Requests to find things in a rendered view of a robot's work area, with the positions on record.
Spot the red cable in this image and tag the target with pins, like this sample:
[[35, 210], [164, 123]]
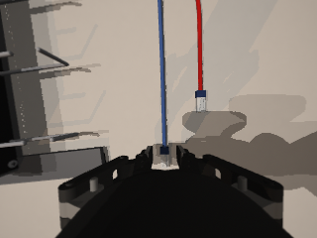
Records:
[[199, 41]]

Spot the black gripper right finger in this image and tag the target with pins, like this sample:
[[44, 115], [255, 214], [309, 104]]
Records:
[[267, 193]]

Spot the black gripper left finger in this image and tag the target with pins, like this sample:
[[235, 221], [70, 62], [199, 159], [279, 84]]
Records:
[[76, 192]]

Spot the white cable plug with dark blue collar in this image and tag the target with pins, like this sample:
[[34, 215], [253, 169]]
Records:
[[200, 100]]

